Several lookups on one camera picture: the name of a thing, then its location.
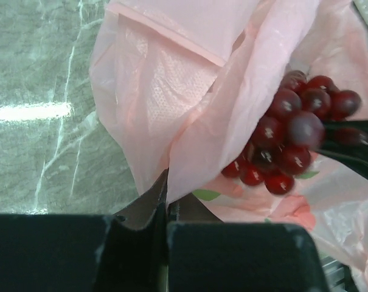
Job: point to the pink plastic bag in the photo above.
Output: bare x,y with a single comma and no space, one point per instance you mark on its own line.
180,85

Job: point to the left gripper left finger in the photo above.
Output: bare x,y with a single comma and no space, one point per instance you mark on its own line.
120,252

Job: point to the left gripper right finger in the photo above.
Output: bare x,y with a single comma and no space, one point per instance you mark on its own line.
206,254

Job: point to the dark red grape bunch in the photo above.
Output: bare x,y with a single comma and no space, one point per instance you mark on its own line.
282,146

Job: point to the aluminium front rail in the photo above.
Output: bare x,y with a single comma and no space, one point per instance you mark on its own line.
338,275

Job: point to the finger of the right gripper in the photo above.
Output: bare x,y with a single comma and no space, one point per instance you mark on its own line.
347,142

